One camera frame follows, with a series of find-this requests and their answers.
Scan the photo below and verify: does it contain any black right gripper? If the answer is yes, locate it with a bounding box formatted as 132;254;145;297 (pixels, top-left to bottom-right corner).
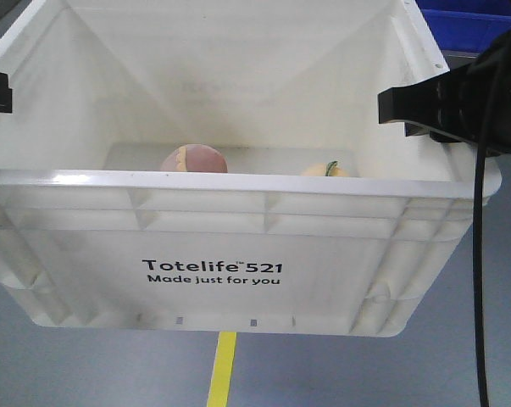
377;30;511;153

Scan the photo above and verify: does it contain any yellow round plush toy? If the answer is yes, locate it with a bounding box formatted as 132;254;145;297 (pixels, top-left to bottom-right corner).
302;160;349;177

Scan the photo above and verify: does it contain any white plastic Totelife tote box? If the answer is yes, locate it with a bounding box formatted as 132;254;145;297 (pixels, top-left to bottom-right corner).
0;1;475;337

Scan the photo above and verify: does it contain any pink round plush toy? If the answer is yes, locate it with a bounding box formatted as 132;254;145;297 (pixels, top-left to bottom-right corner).
160;144;228;173

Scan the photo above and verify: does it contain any blue plastic bin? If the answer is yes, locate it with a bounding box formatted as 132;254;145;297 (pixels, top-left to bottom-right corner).
421;8;511;53

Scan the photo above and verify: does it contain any black hanging cable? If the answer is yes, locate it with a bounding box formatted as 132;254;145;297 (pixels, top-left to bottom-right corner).
471;54;510;407

